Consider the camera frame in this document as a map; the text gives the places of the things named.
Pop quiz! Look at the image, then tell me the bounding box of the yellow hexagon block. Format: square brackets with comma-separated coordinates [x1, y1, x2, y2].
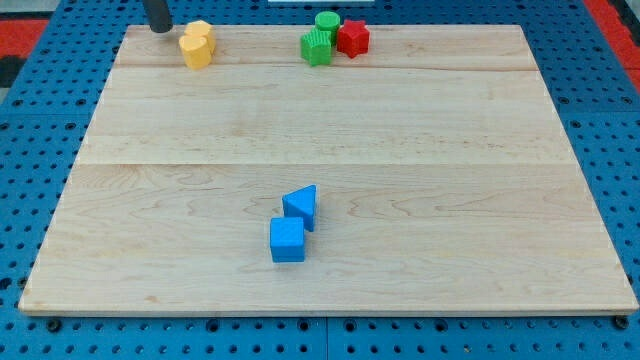
[184, 20, 216, 54]

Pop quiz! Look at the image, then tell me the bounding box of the light wooden board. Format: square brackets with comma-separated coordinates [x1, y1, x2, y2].
[19, 25, 638, 317]

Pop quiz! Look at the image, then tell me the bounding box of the red star block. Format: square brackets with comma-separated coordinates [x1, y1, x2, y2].
[337, 19, 370, 58]

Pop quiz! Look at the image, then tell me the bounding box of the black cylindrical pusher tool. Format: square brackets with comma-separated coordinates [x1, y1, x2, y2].
[142, 0, 173, 33]

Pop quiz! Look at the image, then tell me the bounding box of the blue triangle block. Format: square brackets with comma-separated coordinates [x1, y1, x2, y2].
[282, 184, 317, 232]

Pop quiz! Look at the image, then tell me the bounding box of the green cylinder block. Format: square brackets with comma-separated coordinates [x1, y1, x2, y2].
[314, 11, 341, 46]

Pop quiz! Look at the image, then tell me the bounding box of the yellow heart block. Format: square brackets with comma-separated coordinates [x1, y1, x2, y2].
[179, 35, 212, 70]

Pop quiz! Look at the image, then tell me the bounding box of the green star block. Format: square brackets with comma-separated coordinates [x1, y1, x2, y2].
[300, 28, 332, 66]

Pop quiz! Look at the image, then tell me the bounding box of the blue cube block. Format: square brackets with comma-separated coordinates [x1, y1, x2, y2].
[269, 217, 305, 263]

